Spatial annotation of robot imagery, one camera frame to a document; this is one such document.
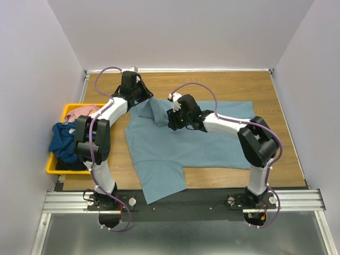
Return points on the patterned pink shirt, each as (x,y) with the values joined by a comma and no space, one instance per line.
(85,110)

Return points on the yellow plastic bin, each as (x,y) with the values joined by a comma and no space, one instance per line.
(81,140)

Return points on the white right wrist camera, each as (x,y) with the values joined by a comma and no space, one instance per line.
(174,98)

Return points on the aluminium frame rail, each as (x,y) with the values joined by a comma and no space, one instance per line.
(290,200)

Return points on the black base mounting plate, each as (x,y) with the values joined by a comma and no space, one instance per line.
(184,206)

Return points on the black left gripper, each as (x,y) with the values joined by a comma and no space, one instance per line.
(147,94)

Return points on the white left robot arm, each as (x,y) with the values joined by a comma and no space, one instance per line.
(92,139)

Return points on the light blue t shirt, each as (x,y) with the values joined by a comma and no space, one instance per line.
(160,154)

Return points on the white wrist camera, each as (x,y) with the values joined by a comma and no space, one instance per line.
(174,98)
(134,69)

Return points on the dark blue shirt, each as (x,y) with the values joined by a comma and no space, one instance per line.
(62,143)

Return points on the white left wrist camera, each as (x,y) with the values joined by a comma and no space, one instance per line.
(134,69)

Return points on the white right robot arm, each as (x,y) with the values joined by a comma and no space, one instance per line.
(258,142)

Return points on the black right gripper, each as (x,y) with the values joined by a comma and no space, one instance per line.
(172,124)

